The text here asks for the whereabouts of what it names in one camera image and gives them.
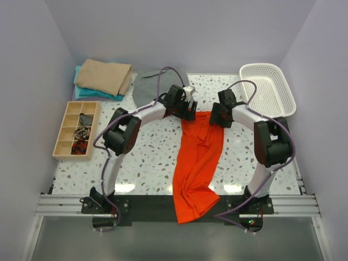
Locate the red black patterned item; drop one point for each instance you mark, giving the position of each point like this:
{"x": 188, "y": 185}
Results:
{"x": 79, "y": 147}

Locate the black white patterned item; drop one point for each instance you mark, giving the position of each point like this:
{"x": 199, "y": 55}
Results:
{"x": 82, "y": 133}

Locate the grey item in tray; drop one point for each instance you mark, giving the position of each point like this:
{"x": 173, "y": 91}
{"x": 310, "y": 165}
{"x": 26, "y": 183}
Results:
{"x": 85, "y": 120}

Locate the beige folded t-shirt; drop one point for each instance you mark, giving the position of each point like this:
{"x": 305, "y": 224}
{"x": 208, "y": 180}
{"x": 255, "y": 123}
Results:
{"x": 110, "y": 78}

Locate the teal folded t-shirt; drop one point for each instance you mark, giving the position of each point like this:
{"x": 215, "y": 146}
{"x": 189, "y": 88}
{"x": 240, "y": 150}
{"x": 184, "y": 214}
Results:
{"x": 90, "y": 94}

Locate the aluminium rail frame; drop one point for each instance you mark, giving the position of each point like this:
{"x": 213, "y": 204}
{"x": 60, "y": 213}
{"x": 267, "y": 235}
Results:
{"x": 64, "y": 233}

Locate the grey folded t-shirt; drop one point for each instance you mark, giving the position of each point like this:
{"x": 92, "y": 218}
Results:
{"x": 145, "y": 84}

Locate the orange t-shirt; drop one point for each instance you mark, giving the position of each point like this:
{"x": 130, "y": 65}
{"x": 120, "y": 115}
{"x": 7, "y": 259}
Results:
{"x": 197, "y": 160}

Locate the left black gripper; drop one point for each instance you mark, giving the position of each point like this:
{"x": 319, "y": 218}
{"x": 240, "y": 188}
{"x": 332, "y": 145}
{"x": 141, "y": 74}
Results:
{"x": 186, "y": 115}

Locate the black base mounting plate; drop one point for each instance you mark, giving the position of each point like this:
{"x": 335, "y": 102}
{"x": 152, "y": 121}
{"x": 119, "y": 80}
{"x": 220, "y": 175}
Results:
{"x": 161, "y": 208}

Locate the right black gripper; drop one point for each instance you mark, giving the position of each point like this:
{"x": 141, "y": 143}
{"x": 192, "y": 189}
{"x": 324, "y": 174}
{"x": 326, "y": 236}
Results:
{"x": 213, "y": 117}

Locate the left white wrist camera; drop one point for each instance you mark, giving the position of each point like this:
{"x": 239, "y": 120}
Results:
{"x": 189, "y": 91}

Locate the wooden compartment tray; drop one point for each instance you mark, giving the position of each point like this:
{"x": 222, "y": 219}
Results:
{"x": 70, "y": 122}

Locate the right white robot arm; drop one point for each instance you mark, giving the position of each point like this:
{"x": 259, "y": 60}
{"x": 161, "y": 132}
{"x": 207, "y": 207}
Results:
{"x": 273, "y": 144}

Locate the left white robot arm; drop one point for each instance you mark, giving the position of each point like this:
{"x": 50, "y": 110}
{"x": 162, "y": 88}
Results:
{"x": 120, "y": 135}

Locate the white plastic basket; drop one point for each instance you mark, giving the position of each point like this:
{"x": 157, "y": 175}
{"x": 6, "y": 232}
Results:
{"x": 267, "y": 88}

